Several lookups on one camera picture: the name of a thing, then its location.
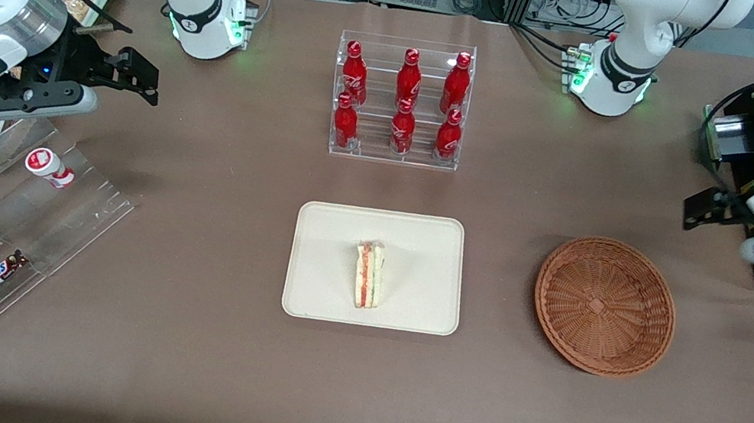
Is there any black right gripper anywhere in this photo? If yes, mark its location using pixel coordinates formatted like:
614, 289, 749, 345
38, 24, 170, 108

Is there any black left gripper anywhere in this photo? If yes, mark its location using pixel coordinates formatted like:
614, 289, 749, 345
679, 182, 754, 243

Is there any triangular sandwich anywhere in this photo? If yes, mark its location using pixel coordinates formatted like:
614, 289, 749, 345
346, 237, 392, 313

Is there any brown wicker basket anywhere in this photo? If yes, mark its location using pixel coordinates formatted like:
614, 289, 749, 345
522, 228, 688, 388

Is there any cream plastic tray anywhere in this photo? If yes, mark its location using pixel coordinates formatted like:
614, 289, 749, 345
279, 192, 477, 345

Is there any red white yogurt bottle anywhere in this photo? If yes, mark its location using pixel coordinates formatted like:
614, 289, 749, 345
21, 144, 80, 192

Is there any clear acrylic stepped display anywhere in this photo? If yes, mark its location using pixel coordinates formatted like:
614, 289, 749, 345
0, 110, 150, 413

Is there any red cola bottle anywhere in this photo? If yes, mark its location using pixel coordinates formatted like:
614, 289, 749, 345
387, 96, 421, 157
393, 47, 428, 107
328, 92, 365, 153
432, 106, 466, 163
438, 49, 476, 118
336, 40, 376, 107

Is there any clear acrylic bottle rack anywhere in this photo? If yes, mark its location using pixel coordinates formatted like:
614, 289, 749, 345
320, 24, 480, 176

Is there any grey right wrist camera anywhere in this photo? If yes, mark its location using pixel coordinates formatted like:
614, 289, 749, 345
0, 69, 102, 137

